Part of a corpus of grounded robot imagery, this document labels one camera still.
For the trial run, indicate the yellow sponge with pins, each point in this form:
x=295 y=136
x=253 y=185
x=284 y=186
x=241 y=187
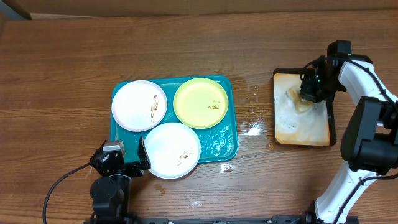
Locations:
x=301 y=105

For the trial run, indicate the white plate with sauce streak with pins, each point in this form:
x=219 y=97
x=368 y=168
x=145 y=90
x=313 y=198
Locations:
x=139 y=106

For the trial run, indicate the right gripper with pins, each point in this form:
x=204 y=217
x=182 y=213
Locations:
x=307 y=93

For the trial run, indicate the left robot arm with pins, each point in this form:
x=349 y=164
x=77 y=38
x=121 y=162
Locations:
x=111 y=192

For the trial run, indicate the black tray with soapy water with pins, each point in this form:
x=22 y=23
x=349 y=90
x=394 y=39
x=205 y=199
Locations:
x=313 y=127

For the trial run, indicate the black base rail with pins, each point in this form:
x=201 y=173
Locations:
x=278 y=219

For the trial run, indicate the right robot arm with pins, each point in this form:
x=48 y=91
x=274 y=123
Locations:
x=369 y=144

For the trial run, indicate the yellow-green plate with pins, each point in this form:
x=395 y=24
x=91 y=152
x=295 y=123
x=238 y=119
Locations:
x=200 y=103

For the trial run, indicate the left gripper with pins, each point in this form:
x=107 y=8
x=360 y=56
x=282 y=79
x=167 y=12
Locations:
x=143 y=158

